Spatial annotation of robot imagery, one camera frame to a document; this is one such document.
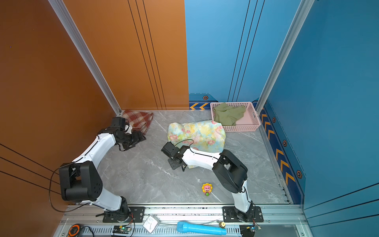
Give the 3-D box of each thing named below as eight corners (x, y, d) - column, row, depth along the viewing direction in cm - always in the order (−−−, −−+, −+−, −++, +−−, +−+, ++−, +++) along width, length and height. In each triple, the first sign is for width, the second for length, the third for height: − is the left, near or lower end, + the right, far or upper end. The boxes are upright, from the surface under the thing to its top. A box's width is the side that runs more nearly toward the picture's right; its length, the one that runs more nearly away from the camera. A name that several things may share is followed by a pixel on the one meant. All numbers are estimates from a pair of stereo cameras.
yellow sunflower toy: (206, 197, 81) (207, 194, 77) (201, 188, 84) (201, 185, 80) (213, 192, 82) (214, 189, 78) (208, 183, 85) (208, 180, 81)
